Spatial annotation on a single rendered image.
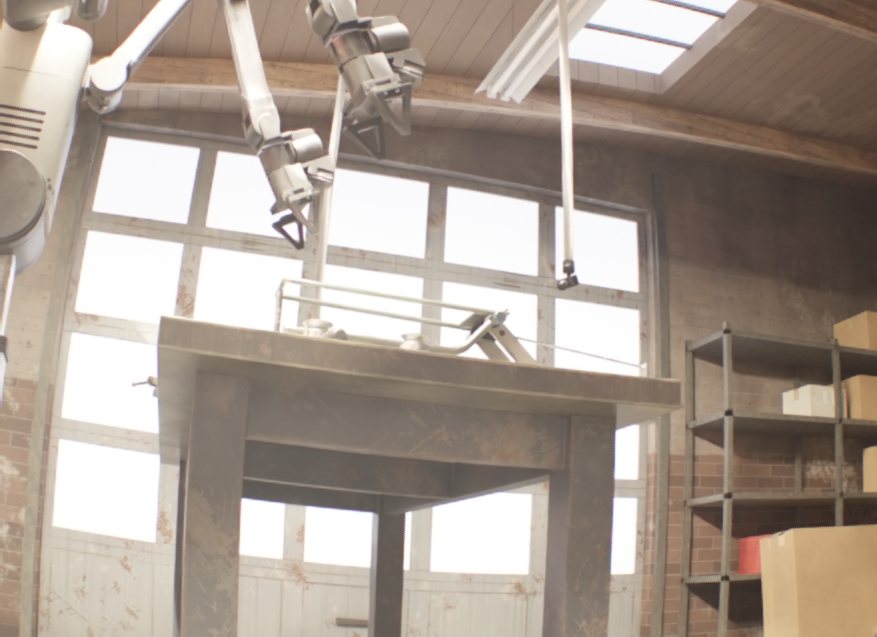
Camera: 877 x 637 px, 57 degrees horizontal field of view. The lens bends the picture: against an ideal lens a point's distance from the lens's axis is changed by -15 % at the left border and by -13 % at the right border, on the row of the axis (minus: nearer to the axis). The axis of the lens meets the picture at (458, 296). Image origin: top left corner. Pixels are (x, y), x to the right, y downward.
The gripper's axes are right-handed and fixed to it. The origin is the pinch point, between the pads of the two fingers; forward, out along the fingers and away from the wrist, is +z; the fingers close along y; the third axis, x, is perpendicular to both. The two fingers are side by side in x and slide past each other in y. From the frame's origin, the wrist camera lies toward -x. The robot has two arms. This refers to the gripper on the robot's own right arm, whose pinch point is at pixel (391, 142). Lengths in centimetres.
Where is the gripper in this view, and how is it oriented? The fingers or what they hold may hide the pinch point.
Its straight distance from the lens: 140.1
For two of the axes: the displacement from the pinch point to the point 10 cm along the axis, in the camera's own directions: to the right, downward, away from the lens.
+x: -8.0, 3.3, -5.0
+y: -4.3, 2.6, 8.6
